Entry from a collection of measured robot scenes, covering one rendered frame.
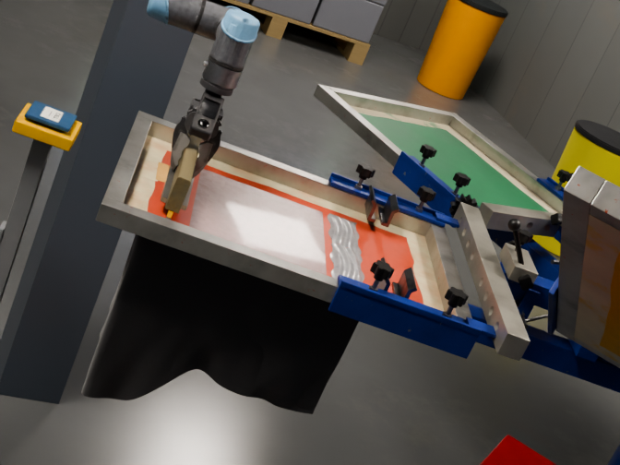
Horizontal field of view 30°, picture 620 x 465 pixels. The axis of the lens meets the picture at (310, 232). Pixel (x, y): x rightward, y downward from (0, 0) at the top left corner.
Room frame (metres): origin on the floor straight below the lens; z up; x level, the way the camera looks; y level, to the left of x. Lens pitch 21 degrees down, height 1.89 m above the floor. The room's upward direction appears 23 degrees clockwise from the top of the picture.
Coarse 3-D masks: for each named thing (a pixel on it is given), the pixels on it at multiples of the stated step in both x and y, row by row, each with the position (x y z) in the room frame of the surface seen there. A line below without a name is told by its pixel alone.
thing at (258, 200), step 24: (192, 192) 2.32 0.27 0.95; (216, 192) 2.38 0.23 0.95; (240, 192) 2.44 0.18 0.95; (264, 192) 2.50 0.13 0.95; (264, 216) 2.36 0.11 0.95; (288, 216) 2.42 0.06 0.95; (312, 216) 2.48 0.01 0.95; (360, 240) 2.46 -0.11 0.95; (384, 240) 2.52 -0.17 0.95; (408, 264) 2.44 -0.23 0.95
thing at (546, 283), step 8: (504, 272) 2.41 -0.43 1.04; (512, 280) 2.41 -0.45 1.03; (536, 280) 2.44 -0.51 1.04; (544, 280) 2.46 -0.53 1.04; (552, 280) 2.48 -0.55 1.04; (512, 288) 2.41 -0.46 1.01; (520, 288) 2.41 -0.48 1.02; (536, 288) 2.42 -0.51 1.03; (544, 288) 2.42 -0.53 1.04; (520, 296) 2.41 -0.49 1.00; (544, 296) 2.42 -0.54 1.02; (536, 304) 2.42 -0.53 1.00; (544, 304) 2.42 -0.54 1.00
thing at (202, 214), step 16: (160, 192) 2.25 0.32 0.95; (160, 208) 2.17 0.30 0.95; (192, 208) 2.24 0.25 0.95; (208, 208) 2.28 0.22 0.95; (224, 208) 2.31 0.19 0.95; (192, 224) 2.16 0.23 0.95; (208, 224) 2.19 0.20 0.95; (224, 224) 2.23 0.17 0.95; (240, 224) 2.26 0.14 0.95; (256, 224) 2.30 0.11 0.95; (272, 224) 2.34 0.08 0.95; (240, 240) 2.18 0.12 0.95; (256, 240) 2.22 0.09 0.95; (272, 240) 2.25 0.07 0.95; (288, 240) 2.29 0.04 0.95; (304, 240) 2.33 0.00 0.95; (288, 256) 2.21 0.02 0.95; (304, 256) 2.24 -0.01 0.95; (320, 256) 2.28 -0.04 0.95; (320, 272) 2.20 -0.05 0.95; (368, 272) 2.30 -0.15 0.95; (400, 272) 2.38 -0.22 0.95
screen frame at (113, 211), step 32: (160, 128) 2.54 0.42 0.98; (128, 160) 2.25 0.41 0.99; (224, 160) 2.57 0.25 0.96; (256, 160) 2.58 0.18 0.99; (320, 192) 2.61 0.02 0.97; (128, 224) 2.01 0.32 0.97; (160, 224) 2.02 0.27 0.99; (416, 224) 2.66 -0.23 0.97; (224, 256) 2.04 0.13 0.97; (256, 256) 2.06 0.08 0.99; (448, 256) 2.49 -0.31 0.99; (320, 288) 2.07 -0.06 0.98; (448, 288) 2.32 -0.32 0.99
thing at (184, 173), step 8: (192, 136) 2.37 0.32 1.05; (192, 144) 2.33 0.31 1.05; (184, 152) 2.27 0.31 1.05; (192, 152) 2.28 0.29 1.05; (184, 160) 2.22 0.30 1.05; (192, 160) 2.24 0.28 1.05; (176, 168) 2.30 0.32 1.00; (184, 168) 2.17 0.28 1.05; (192, 168) 2.20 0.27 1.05; (176, 176) 2.15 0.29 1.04; (184, 176) 2.13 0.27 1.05; (192, 176) 2.16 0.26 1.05; (176, 184) 2.12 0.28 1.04; (184, 184) 2.12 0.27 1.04; (176, 192) 2.12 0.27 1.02; (184, 192) 2.12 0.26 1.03; (168, 200) 2.12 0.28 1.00; (176, 200) 2.12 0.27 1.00; (168, 208) 2.12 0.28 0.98; (176, 208) 2.12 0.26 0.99
